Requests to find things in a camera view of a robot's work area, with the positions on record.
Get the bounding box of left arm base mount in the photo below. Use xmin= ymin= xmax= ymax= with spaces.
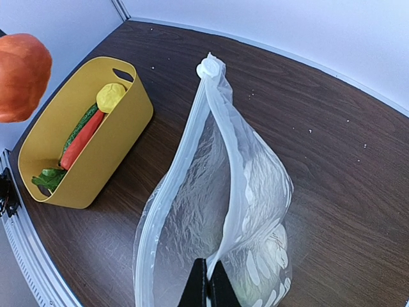
xmin=1 ymin=168 xmax=21 ymax=218

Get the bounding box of dark green toy cucumber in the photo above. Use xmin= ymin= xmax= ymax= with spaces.
xmin=58 ymin=103 xmax=98 ymax=166

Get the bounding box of orange toy pumpkin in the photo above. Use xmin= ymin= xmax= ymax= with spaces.
xmin=1 ymin=33 xmax=52 ymax=123

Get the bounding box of white toy radish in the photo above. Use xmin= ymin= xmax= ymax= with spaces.
xmin=225 ymin=152 xmax=293 ymax=306

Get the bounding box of orange toy carrot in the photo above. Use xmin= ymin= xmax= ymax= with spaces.
xmin=60 ymin=109 xmax=105 ymax=170

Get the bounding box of front aluminium rail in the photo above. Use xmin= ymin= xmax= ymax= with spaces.
xmin=1 ymin=149 xmax=82 ymax=306

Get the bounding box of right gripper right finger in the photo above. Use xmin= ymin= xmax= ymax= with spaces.
xmin=209 ymin=261 xmax=241 ymax=307

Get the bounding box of yellow toy pepper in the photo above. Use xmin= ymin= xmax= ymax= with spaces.
xmin=96 ymin=83 xmax=126 ymax=114

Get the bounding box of polka dot zip bag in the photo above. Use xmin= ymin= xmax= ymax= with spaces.
xmin=133 ymin=54 xmax=275 ymax=306

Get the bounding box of left aluminium frame post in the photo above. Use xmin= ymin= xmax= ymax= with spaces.
xmin=111 ymin=0 xmax=131 ymax=22

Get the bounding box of green toy lettuce leaf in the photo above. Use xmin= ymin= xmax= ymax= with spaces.
xmin=31 ymin=168 xmax=67 ymax=192

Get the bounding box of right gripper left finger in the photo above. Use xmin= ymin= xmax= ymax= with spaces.
xmin=178 ymin=258 xmax=208 ymax=307

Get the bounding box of yellow plastic basket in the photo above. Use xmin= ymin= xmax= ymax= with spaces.
xmin=18 ymin=56 xmax=153 ymax=209

